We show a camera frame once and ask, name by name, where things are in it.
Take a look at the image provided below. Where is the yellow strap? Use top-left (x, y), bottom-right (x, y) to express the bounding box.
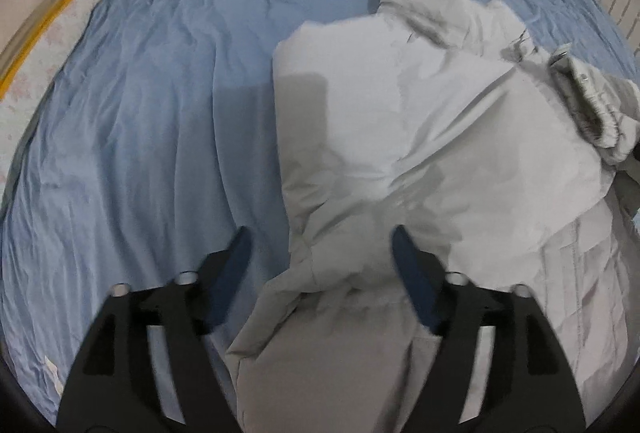
top-left (0, 0), bottom-right (90, 99)

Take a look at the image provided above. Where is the light grey puffer jacket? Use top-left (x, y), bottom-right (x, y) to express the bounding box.
top-left (228, 0), bottom-right (639, 432)

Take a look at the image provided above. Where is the blue bed sheet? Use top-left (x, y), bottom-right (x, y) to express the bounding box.
top-left (1, 0), bottom-right (639, 430)

